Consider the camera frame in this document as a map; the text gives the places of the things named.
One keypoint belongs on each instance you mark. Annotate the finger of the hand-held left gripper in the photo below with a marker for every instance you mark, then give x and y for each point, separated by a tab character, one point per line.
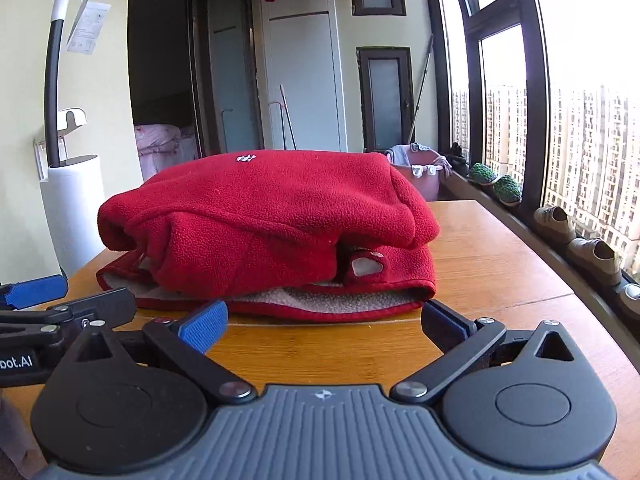
100	307
35	292

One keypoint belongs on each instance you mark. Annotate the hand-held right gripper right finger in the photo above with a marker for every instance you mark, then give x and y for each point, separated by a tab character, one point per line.
442	327

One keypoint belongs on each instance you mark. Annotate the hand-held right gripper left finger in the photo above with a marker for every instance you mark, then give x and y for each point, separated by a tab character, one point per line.
205	327

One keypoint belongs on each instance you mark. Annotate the red fleece jacket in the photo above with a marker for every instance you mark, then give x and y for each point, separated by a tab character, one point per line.
275	200

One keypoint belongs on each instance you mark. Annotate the pink laundry basket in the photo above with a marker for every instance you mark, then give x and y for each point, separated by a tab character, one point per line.
425	182

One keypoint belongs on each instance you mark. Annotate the green slipper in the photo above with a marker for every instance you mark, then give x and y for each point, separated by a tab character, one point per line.
482	174
507	190

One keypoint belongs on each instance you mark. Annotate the white cloth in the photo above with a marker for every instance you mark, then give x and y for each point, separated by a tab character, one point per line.
427	170

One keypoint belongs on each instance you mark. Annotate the bed with pink sheet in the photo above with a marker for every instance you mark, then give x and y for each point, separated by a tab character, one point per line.
160	152

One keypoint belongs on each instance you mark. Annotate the dark shoe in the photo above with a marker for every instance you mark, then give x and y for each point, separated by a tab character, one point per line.
457	157

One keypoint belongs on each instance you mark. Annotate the grey cloth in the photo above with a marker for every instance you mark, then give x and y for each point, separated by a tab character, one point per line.
405	154

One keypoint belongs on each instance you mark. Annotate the curved black pole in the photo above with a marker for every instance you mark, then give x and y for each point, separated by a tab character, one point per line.
52	85

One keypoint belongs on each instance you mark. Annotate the broom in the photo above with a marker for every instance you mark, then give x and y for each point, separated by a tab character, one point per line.
287	120

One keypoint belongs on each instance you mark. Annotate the dark framed glass window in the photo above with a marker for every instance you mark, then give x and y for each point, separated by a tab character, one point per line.
385	100

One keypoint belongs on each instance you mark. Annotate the white door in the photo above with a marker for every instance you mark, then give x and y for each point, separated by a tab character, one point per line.
305	85

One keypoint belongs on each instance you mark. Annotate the dark sliding glass door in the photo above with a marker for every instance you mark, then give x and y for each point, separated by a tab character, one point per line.
225	60

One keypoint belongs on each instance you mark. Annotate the white paper tag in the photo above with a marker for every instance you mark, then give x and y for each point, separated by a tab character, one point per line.
89	27

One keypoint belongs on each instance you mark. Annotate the wall socket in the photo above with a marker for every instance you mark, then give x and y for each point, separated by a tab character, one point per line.
41	160

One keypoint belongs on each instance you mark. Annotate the white wall holder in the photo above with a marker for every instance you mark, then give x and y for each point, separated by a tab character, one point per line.
71	121

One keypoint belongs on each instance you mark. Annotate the black window frame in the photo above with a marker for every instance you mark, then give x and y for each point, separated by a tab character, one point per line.
532	110

